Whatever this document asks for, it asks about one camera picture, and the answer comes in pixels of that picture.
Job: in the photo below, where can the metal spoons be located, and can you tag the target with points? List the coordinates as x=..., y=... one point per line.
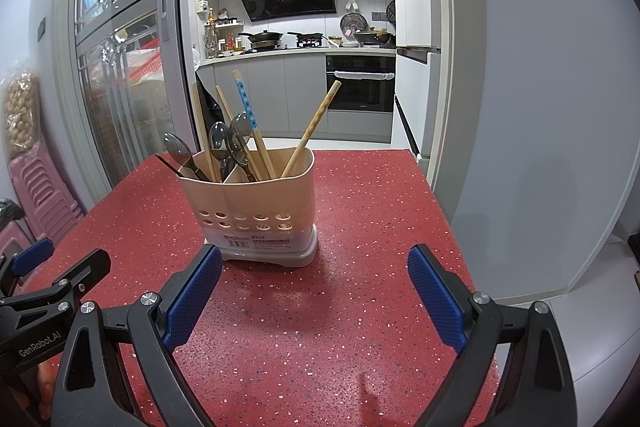
x=225, y=102

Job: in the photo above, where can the black built-in oven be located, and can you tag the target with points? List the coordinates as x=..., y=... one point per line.
x=360, y=96

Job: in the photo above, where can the dark wall switch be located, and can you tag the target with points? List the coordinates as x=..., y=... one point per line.
x=41, y=29

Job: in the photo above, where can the round metal steamer rack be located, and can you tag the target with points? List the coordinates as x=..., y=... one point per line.
x=352, y=24

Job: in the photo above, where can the grey kitchen base cabinets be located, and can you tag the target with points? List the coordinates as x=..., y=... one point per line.
x=300, y=97

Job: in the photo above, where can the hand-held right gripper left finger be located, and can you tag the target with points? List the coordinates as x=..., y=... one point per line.
x=192, y=297

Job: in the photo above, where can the plain wooden chopstick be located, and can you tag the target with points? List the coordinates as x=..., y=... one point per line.
x=202, y=122

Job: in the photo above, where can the blue patterned wooden chopstick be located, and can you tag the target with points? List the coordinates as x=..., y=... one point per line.
x=244, y=99

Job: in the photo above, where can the black wok with rim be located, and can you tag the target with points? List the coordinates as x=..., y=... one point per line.
x=262, y=39

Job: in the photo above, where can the beige plastic cutlery holder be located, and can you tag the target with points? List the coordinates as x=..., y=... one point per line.
x=270, y=207

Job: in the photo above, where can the person's left hand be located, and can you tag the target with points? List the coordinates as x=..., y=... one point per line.
x=46, y=382

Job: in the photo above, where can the glass sliding door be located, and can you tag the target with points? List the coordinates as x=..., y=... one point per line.
x=125, y=57

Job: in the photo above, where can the spice rack with bottles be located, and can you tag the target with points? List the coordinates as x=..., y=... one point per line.
x=225, y=34

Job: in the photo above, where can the black frying pan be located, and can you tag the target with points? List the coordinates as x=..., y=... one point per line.
x=307, y=38

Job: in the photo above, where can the black wok with food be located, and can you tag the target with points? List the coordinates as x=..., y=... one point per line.
x=375, y=38

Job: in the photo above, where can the black bag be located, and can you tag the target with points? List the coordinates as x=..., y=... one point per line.
x=9, y=211

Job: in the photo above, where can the single pink plastic stool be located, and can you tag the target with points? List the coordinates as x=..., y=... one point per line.
x=15, y=234

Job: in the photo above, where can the stack of pink plastic stools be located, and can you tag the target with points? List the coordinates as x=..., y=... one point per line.
x=40, y=192

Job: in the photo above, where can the red plastic basket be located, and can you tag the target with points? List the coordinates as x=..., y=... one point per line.
x=145, y=62

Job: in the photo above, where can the yellow patterned wooden chopstick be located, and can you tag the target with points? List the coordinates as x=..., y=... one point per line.
x=315, y=122

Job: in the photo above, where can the dark round wall rack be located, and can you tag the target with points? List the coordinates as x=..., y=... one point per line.
x=390, y=13

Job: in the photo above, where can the bag of pale round snacks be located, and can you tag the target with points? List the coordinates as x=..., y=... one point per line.
x=20, y=117

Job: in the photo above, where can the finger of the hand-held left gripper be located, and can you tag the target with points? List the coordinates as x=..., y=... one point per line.
x=32, y=257
x=85, y=272

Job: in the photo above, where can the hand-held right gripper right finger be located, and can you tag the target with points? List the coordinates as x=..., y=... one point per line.
x=437, y=297

